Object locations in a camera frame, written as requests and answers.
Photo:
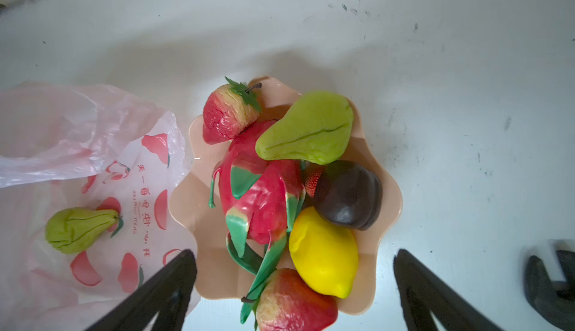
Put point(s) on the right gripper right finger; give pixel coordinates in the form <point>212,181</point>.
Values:
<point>425,298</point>

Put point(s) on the peach scalloped plastic plate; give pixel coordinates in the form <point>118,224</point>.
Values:
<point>196,205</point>

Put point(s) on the yellow toy lemon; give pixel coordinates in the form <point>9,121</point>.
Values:
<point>325,256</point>

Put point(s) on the dark brown toy plum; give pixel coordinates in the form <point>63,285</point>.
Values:
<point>346,194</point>

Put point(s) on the pink plastic bag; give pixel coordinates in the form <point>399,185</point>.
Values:
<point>95,147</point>

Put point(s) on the green toy pear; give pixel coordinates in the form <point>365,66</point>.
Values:
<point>316,128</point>
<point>74,230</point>

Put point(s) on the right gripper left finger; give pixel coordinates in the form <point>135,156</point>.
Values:
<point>162,301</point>

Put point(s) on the red toy strawberry top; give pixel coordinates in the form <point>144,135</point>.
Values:
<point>229,110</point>

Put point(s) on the black adjustable wrench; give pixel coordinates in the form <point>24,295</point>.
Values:
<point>554,305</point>

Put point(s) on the red toy dragon fruit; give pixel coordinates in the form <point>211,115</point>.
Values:
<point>260,200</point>

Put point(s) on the red toy peach bottom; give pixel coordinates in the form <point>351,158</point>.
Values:
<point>287,303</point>

